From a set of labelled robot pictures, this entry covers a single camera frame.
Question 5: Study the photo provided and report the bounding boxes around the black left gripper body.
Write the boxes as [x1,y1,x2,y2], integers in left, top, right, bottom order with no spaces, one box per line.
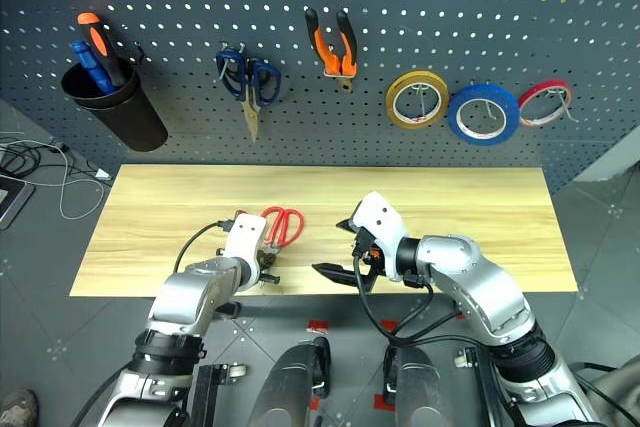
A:
[215,244,282,288]

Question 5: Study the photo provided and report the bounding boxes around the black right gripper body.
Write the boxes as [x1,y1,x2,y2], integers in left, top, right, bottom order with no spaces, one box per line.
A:
[351,226,387,295]

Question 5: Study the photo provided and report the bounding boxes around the red handled scissors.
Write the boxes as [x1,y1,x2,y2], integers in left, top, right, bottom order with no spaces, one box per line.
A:
[259,205,306,254]

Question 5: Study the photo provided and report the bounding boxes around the yellow tape roll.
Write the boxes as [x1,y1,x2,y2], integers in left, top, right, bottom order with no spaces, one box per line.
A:
[384,69,451,131]

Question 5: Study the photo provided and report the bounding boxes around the silver scissors pegboard hook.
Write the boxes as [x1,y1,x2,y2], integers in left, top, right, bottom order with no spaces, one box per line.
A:
[218,43,247,84]

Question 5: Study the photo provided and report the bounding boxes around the blue tape roll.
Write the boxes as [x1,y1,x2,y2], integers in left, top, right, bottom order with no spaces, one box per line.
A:
[446,82,522,147]

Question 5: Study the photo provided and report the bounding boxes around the red tape roll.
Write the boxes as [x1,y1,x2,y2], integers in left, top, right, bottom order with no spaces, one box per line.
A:
[518,78,575,129]

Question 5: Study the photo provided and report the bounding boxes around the dark rounded shape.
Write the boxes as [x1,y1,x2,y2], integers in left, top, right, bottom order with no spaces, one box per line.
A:
[383,343,457,427]
[246,336,332,427]

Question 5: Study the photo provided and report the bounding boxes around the black cup holder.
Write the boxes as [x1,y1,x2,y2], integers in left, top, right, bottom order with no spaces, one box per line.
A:
[60,56,170,154]

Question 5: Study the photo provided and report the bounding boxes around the orange and black pliers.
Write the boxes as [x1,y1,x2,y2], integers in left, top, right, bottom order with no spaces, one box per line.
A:
[304,7,359,95]

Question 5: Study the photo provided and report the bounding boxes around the blue screwdriver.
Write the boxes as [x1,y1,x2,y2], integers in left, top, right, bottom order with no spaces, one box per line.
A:
[69,39,118,96]

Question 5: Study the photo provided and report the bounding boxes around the orange and black screwdriver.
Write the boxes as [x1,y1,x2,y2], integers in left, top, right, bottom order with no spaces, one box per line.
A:
[76,11,129,89]

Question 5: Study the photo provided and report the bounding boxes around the dark tablet device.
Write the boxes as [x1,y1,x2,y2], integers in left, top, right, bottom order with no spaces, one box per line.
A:
[0,173,37,232]

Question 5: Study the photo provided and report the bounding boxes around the brown shoe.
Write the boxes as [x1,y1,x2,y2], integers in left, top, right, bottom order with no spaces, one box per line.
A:
[0,388,41,427]

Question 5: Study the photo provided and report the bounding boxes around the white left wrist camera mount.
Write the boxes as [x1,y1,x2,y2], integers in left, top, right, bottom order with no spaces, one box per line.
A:
[222,212,268,292]

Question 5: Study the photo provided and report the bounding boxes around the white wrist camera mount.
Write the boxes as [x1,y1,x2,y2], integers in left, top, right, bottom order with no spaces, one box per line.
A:
[222,212,268,292]
[351,191,411,284]

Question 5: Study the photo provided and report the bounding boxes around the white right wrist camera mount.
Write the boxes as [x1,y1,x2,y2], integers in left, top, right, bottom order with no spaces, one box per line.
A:
[351,191,411,284]

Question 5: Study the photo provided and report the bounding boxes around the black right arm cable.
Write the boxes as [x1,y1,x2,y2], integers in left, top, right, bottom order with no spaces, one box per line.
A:
[351,254,467,349]

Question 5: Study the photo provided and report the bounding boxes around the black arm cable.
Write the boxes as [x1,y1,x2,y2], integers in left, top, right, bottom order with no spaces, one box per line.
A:
[173,219,237,274]
[351,254,467,349]

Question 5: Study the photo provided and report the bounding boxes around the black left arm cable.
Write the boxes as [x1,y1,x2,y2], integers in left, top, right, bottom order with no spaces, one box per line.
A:
[173,219,237,274]

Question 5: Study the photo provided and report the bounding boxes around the blue handled scissors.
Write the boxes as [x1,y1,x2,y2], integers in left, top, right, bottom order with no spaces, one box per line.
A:
[215,46,283,145]

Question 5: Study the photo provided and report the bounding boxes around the white floor cable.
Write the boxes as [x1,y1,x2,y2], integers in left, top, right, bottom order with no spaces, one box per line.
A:
[0,132,110,222]

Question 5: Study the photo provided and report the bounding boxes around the black floor cable bundle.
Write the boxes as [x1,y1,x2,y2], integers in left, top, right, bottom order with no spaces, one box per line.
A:
[0,138,72,179]

